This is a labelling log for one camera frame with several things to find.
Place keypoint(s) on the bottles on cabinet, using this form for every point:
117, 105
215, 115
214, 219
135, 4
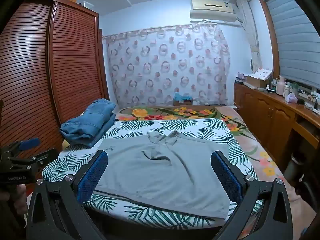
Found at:
280, 86

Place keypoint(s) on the white bottle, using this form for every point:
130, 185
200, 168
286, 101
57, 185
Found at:
286, 91

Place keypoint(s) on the circle print curtain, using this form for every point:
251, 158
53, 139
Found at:
165, 65

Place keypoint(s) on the leaf print bed sheet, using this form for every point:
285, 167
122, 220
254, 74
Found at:
200, 132

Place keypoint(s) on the wooden louvered wardrobe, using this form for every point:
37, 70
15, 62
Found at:
30, 80

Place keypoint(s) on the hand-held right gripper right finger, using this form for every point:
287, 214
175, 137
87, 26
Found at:
227, 177

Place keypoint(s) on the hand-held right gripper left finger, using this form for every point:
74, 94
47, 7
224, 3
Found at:
92, 178

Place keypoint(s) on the small cardboard box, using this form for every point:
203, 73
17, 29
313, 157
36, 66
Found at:
182, 102

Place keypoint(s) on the white patterned cloth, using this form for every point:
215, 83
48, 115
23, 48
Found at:
260, 73

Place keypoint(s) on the grey window blind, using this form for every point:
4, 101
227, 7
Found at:
295, 37

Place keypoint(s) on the wooden side cabinet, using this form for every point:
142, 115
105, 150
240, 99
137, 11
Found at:
265, 115

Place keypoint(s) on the grey cylindrical bin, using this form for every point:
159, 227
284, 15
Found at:
295, 166

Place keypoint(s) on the wall air conditioner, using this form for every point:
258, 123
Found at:
212, 11

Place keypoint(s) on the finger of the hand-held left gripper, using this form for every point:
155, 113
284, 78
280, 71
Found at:
37, 157
28, 143

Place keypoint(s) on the purple tissue box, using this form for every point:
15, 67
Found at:
292, 98

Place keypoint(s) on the folded blue jeans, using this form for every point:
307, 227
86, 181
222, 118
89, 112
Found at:
90, 125

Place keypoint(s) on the grey pants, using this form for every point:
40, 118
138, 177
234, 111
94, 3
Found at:
162, 172

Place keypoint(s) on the open cardboard box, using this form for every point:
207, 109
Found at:
256, 83

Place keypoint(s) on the bundled white curtain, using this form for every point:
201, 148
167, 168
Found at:
252, 37

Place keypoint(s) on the floral bed blanket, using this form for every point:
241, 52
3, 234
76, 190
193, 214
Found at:
255, 145

